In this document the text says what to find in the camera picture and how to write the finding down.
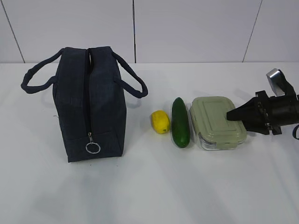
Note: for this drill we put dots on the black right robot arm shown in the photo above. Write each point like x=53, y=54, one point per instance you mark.
x=285, y=110

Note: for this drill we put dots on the dark blue lunch bag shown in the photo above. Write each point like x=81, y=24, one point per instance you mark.
x=88, y=87

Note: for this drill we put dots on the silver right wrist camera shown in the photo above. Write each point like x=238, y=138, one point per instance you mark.
x=279, y=85

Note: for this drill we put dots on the yellow lemon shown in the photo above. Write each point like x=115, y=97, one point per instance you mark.
x=160, y=122

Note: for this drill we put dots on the glass container green lid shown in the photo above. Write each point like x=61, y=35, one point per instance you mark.
x=214, y=131

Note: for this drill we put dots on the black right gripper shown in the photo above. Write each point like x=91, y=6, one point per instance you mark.
x=248, y=112

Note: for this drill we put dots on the green cucumber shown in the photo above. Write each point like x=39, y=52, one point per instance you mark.
x=180, y=124

